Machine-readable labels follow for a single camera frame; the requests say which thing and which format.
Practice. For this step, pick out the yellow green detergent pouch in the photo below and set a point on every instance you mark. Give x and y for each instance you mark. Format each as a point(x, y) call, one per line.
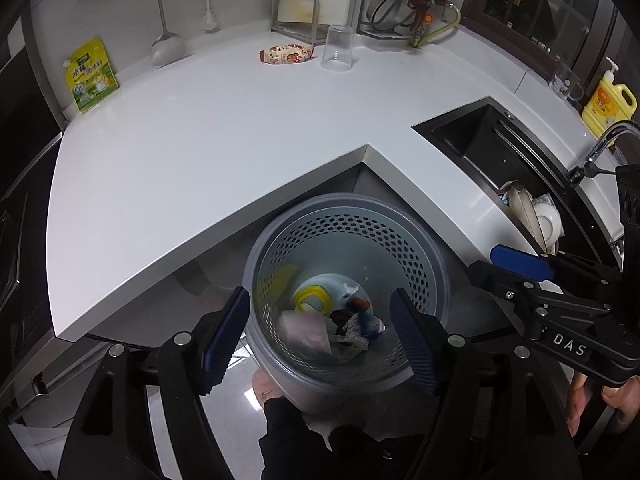
point(89, 75)

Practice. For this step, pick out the pink paper receipt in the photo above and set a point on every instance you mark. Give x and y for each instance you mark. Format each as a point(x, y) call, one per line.
point(307, 333)

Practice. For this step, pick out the grey ladle spatula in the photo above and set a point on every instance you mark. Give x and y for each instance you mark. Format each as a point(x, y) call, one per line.
point(169, 46)

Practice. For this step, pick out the red patterned snack wrapper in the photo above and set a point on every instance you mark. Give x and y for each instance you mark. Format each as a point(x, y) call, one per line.
point(286, 54)

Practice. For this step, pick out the clear plastic bag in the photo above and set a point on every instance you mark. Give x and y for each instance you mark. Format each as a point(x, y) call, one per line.
point(272, 287)

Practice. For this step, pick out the blue white bottle brush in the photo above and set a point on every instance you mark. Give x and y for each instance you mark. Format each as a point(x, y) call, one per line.
point(209, 21)

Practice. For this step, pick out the black trash in bin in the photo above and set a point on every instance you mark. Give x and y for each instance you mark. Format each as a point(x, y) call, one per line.
point(344, 321)

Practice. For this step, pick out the white dishes in sink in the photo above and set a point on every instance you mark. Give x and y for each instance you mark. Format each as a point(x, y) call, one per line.
point(539, 215)

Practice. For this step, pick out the steel pot lid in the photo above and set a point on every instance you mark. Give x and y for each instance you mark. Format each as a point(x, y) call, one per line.
point(387, 15)

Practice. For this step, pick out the steel faucet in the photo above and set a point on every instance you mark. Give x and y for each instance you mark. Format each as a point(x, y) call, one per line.
point(588, 168)

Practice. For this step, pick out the dark window frame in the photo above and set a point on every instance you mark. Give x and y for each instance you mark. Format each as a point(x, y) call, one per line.
point(581, 34)

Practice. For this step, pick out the grey perforated trash bin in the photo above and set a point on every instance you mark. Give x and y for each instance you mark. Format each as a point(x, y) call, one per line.
point(345, 245)

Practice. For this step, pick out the clear plastic cup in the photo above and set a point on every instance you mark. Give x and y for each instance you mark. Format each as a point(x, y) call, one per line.
point(337, 52)

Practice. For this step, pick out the steel cutting board rack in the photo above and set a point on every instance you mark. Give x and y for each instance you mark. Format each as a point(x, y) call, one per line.
point(297, 19)

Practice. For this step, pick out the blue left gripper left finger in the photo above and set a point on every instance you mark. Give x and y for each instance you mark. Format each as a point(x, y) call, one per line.
point(220, 333)

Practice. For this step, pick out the yellow dish soap bottle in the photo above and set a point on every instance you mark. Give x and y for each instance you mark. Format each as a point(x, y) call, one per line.
point(609, 103)

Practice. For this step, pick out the clear glass mug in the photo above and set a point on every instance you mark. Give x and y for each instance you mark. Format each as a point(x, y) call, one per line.
point(565, 84)

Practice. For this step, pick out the black kitchen sink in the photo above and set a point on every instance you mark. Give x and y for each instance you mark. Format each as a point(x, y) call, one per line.
point(492, 147)

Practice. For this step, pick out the left hand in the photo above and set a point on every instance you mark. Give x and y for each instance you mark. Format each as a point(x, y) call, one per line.
point(265, 388)

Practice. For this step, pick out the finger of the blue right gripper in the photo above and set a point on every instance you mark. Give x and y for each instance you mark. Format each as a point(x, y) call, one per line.
point(530, 266)
point(501, 283)

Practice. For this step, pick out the white paper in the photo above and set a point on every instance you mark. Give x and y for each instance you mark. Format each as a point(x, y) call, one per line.
point(345, 349)

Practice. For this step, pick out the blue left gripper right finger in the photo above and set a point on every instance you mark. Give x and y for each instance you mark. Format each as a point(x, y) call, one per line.
point(414, 342)

